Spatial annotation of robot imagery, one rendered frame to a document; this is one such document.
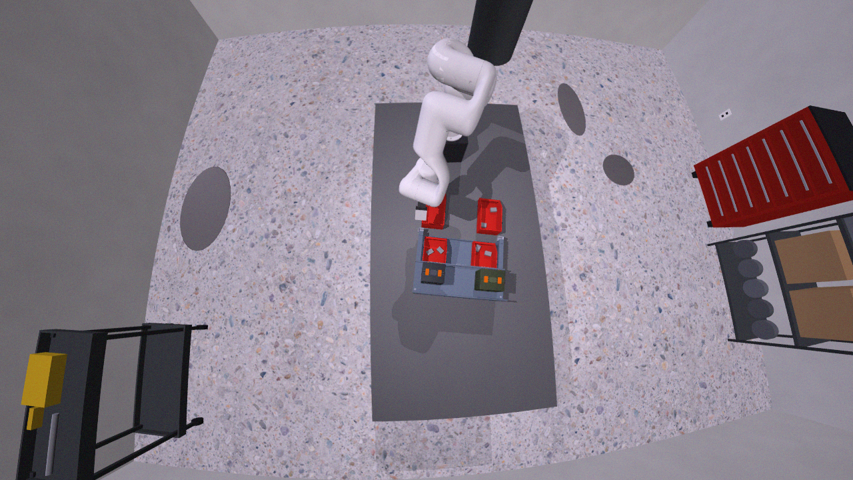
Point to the dark green tool case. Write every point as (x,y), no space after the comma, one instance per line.
(489,279)

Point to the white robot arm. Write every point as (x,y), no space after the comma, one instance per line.
(468,86)

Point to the red bin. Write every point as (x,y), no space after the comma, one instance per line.
(481,260)
(434,243)
(435,216)
(493,220)

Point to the dark grey tool case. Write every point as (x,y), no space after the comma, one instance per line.
(433,272)

